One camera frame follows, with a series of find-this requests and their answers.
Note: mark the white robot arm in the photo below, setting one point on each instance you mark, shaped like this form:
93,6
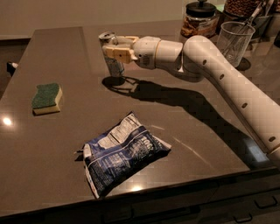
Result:
199,56

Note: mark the jar of brown nuts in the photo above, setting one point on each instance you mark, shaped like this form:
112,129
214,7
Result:
244,8

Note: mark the silver redbull can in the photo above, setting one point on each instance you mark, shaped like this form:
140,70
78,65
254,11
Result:
115,67

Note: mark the green yellow sponge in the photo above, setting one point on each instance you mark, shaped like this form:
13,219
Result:
47,99

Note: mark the glass jar black lid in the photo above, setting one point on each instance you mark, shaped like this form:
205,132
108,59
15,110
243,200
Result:
200,18

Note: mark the black drawer handle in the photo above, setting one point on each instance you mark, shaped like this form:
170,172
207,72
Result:
266,202
242,218

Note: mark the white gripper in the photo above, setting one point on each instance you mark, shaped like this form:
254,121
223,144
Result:
146,52

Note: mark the blue chip bag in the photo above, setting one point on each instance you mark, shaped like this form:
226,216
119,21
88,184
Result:
119,153

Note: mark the black drawer handle right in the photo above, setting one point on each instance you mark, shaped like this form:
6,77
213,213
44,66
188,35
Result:
266,202

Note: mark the small black white object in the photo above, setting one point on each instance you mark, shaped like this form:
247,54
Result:
11,67

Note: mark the black drawer handle lower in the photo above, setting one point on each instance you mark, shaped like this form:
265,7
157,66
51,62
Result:
242,218

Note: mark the clear plastic cup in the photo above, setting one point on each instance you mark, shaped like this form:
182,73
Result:
237,50

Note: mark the metal whisk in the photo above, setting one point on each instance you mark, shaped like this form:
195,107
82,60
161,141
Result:
247,23

